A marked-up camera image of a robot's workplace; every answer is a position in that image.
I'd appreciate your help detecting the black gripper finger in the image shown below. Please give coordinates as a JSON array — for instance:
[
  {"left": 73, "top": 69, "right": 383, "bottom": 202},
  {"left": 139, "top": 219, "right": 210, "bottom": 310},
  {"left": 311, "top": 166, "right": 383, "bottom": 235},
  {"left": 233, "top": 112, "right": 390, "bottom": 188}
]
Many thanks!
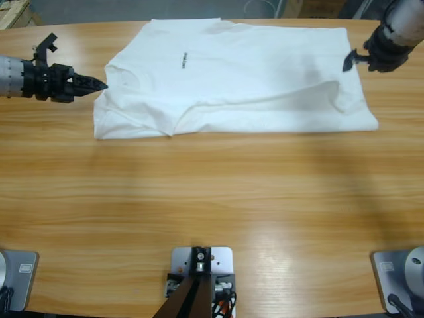
[
  {"left": 67, "top": 74, "right": 109, "bottom": 88},
  {"left": 67, "top": 86, "right": 109, "bottom": 98},
  {"left": 342, "top": 48, "right": 360, "bottom": 72}
]

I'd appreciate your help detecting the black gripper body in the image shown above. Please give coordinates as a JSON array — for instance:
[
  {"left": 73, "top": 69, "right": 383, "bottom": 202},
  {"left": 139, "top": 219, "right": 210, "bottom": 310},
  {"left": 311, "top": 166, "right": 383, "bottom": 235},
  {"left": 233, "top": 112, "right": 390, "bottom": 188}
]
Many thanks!
[
  {"left": 21, "top": 61, "right": 76, "bottom": 103},
  {"left": 354, "top": 25, "right": 415, "bottom": 74}
]

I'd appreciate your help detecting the white t-shirt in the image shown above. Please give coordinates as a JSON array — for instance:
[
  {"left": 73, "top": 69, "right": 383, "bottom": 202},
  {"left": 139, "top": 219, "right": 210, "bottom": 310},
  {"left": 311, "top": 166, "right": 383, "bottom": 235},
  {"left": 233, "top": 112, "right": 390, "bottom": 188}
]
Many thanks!
[{"left": 92, "top": 18, "right": 380, "bottom": 140}]

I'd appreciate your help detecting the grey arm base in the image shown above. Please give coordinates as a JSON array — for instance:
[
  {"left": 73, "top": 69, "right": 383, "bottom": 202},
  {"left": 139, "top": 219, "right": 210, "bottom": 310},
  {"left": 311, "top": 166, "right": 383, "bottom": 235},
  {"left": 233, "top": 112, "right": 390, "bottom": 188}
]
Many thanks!
[
  {"left": 370, "top": 244, "right": 424, "bottom": 314},
  {"left": 0, "top": 250, "right": 40, "bottom": 313}
]

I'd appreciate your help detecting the brown cardboard box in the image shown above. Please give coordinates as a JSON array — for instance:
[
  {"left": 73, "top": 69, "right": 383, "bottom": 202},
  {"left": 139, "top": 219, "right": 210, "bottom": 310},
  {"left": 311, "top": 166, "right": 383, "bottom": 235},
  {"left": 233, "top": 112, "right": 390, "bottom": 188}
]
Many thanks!
[{"left": 286, "top": 0, "right": 348, "bottom": 17}]

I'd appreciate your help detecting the light wooden pallet stack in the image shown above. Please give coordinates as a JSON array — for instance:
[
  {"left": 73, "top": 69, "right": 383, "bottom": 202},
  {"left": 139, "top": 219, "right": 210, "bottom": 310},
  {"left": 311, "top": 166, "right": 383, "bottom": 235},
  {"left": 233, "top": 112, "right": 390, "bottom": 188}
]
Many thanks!
[{"left": 0, "top": 0, "right": 44, "bottom": 30}]

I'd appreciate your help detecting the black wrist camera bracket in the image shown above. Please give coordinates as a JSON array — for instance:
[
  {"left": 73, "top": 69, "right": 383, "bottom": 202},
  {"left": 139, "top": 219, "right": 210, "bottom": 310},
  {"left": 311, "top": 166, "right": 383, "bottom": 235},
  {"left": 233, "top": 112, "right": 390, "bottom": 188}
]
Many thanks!
[{"left": 32, "top": 32, "right": 60, "bottom": 66}]

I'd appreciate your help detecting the grey metal frame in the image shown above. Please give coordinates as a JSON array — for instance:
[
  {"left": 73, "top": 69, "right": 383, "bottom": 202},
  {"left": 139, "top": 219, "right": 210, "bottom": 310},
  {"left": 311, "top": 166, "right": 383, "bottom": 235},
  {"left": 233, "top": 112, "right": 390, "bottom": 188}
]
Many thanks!
[{"left": 350, "top": 0, "right": 388, "bottom": 21}]

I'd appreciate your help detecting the thin white wire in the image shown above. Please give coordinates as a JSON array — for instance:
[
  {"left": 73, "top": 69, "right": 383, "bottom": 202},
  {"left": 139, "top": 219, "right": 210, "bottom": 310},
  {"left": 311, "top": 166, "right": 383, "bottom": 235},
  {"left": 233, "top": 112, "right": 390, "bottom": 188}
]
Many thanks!
[{"left": 244, "top": 0, "right": 276, "bottom": 17}]

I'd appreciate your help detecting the black base cable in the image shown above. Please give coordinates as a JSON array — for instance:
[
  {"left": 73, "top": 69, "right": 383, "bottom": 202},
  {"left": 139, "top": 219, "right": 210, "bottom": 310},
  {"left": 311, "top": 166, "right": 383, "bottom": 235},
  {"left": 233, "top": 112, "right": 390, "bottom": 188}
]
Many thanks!
[
  {"left": 387, "top": 293, "right": 415, "bottom": 318},
  {"left": 0, "top": 286, "right": 16, "bottom": 312}
]

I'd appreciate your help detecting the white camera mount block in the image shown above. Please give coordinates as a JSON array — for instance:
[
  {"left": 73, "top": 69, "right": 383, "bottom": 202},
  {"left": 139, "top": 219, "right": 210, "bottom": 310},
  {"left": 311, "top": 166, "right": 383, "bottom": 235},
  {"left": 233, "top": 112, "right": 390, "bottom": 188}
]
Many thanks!
[{"left": 165, "top": 245, "right": 238, "bottom": 318}]

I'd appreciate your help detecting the dark brown camera post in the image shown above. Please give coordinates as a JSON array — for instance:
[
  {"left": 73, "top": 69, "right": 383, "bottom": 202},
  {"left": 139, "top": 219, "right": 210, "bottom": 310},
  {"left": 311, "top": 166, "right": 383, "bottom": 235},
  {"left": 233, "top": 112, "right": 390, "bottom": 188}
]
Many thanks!
[{"left": 155, "top": 246, "right": 213, "bottom": 318}]

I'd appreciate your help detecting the black orange cable tangle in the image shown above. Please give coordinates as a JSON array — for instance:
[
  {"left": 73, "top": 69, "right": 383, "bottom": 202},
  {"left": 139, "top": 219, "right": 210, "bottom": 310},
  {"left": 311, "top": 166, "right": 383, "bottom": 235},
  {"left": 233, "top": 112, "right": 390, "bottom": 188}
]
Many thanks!
[{"left": 211, "top": 291, "right": 238, "bottom": 318}]

